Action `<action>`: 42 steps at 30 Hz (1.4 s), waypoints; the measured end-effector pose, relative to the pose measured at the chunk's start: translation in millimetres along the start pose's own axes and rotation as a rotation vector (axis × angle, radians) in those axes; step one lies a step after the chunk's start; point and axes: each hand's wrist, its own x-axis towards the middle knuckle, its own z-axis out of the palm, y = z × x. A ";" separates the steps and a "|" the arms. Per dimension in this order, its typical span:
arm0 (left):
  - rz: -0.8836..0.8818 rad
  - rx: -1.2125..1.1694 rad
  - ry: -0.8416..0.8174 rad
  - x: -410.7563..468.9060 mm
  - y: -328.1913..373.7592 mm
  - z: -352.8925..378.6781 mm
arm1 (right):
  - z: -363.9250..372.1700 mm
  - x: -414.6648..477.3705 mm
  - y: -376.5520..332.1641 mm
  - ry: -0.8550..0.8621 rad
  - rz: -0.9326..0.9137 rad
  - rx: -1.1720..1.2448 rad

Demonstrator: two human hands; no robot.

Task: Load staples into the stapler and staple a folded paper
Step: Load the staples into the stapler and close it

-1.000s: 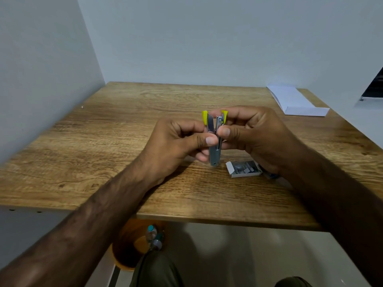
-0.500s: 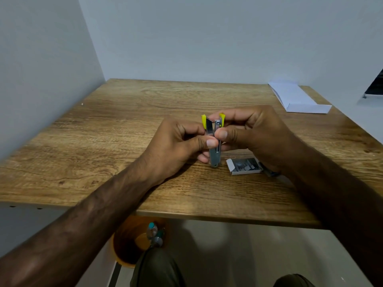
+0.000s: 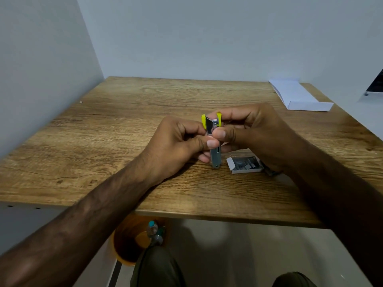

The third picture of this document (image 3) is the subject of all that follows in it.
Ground person's right forearm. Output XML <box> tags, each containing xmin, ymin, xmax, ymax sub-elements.
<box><xmin>281</xmin><ymin>145</ymin><xmax>383</xmax><ymax>287</ymax></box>

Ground person's left forearm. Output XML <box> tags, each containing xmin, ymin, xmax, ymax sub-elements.
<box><xmin>0</xmin><ymin>158</ymin><xmax>170</xmax><ymax>287</ymax></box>

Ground yellow and silver stapler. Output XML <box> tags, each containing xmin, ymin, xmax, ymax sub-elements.
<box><xmin>201</xmin><ymin>112</ymin><xmax>223</xmax><ymax>170</ymax></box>

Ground orange waste bin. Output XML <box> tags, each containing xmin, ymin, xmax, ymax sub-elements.
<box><xmin>111</xmin><ymin>216</ymin><xmax>168</xmax><ymax>266</ymax></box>

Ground person's left hand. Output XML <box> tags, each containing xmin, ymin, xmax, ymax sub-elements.
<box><xmin>140</xmin><ymin>116</ymin><xmax>221</xmax><ymax>186</ymax></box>

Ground white staples box tray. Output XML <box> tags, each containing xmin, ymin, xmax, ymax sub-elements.
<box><xmin>226</xmin><ymin>156</ymin><xmax>264</xmax><ymax>175</ymax></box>

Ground person's left leg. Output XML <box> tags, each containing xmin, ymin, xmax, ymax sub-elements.
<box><xmin>130</xmin><ymin>246</ymin><xmax>186</xmax><ymax>287</ymax></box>

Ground black table leg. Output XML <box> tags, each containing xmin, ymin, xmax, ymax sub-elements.
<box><xmin>107</xmin><ymin>259</ymin><xmax>122</xmax><ymax>287</ymax></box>

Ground person's right leg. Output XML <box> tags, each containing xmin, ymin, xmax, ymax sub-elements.
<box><xmin>272</xmin><ymin>271</ymin><xmax>318</xmax><ymax>287</ymax></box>

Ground person's right hand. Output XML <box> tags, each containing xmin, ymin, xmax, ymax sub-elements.
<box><xmin>207</xmin><ymin>102</ymin><xmax>303</xmax><ymax>174</ymax></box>

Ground blue staples box sleeve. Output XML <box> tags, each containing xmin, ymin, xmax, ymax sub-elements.
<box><xmin>260</xmin><ymin>161</ymin><xmax>282</xmax><ymax>177</ymax></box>

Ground black window frame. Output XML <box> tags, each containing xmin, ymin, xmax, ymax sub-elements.
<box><xmin>363</xmin><ymin>68</ymin><xmax>383</xmax><ymax>96</ymax></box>

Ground white papers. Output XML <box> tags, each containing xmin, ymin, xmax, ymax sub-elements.
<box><xmin>268</xmin><ymin>79</ymin><xmax>334</xmax><ymax>112</ymax></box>

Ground person's leg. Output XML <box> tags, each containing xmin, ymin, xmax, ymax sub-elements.
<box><xmin>272</xmin><ymin>271</ymin><xmax>318</xmax><ymax>287</ymax></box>
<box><xmin>130</xmin><ymin>246</ymin><xmax>186</xmax><ymax>287</ymax></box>

